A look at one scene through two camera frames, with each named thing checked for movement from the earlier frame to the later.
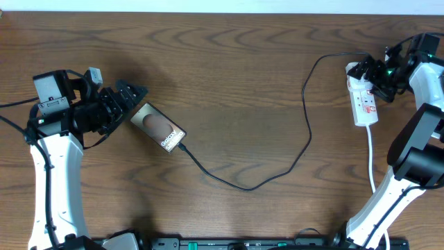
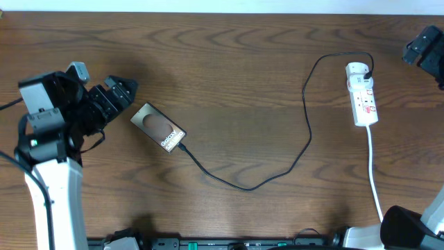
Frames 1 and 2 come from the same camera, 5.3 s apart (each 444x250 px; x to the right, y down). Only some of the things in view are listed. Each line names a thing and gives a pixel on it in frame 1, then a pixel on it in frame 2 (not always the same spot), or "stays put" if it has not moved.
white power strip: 364,107 stays put
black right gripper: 387,94 → 431,62
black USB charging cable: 182,148 stays put
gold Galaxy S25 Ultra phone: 157,126 stays put
